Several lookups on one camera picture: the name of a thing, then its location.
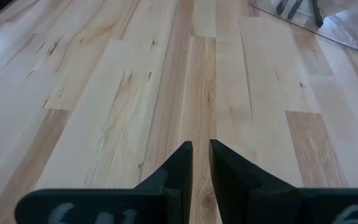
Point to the clear plastic bin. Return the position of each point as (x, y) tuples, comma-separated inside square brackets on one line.
[(346, 31)]

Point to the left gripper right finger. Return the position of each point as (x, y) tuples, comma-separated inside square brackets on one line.
[(232, 183)]

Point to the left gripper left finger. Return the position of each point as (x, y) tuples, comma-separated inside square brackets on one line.
[(179, 180)]

